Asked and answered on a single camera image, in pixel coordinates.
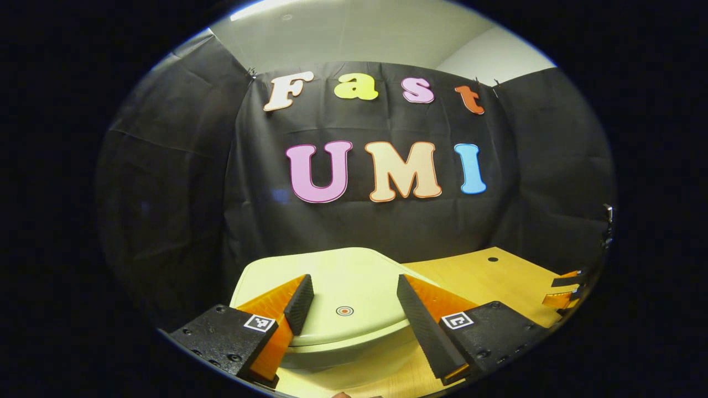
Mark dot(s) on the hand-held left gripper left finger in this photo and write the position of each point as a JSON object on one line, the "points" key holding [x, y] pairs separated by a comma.
{"points": [[301, 304]]}

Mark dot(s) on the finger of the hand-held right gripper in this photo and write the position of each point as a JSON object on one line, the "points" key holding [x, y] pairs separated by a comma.
{"points": [[567, 281], [558, 300]]}

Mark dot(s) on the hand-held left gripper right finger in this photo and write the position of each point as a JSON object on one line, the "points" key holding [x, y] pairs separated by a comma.
{"points": [[420, 326]]}

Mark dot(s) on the green garbage bin lid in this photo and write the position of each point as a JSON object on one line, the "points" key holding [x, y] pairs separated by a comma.
{"points": [[354, 276]]}

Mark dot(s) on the green desktop garbage bin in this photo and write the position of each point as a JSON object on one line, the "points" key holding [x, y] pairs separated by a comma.
{"points": [[354, 354]]}

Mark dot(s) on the wooden desktop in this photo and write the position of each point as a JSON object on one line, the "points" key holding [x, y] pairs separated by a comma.
{"points": [[481, 276]]}

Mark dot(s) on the black backdrop cloth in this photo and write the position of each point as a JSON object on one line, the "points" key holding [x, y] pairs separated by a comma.
{"points": [[166, 193]]}

